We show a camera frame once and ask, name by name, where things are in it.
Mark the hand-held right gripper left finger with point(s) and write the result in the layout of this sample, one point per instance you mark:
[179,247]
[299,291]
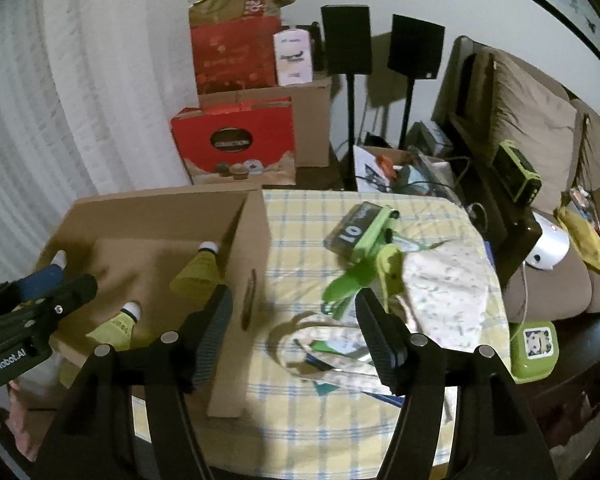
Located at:
[215,330]

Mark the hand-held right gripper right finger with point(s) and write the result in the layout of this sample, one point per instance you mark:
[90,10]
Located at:
[380,345]

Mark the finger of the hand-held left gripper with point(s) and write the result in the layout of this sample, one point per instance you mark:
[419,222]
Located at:
[42,280]
[75,292]

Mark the bright green plastic toy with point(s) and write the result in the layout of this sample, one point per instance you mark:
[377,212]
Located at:
[342,290]

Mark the white patterned cloth bag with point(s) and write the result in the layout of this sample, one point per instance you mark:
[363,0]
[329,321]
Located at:
[445,285]

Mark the green flip clock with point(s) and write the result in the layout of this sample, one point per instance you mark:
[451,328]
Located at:
[360,232]

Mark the person's left hand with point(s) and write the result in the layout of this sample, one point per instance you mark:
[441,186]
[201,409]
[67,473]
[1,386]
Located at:
[22,420]

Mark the green lunchbox with sticker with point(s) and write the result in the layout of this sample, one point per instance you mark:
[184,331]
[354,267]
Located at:
[535,350]

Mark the brown sofa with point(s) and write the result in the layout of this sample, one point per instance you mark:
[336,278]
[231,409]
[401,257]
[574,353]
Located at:
[545,290]

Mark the white curtain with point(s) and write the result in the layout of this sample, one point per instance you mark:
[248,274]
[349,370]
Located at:
[80,110]

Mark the white printed paper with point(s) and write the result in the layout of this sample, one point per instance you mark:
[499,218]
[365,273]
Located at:
[367,170]

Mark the orange object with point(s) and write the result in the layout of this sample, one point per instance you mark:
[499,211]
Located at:
[386,165]

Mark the dark wooden side table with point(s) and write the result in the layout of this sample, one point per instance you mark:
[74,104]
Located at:
[500,210]

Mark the small brown cardboard box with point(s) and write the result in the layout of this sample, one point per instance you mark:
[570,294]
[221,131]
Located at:
[397,151]

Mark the white round device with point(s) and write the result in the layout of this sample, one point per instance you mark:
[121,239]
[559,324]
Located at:
[547,245]

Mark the red gift box oval window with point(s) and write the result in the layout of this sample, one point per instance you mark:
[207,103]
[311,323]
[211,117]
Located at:
[260,130]

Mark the green and black device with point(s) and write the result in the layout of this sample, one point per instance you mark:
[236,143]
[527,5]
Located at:
[517,175]

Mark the large brown cardboard box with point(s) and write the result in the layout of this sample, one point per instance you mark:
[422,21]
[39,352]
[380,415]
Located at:
[312,125]

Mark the yellow bag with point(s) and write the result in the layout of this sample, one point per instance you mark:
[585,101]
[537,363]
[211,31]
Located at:
[582,240]

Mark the red gift box gold top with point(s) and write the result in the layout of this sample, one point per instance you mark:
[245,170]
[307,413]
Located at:
[230,60]

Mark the small white box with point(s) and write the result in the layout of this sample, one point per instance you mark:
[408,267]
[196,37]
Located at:
[293,55]

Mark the black speaker on stand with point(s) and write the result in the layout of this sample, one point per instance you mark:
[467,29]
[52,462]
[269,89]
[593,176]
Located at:
[415,47]
[346,40]

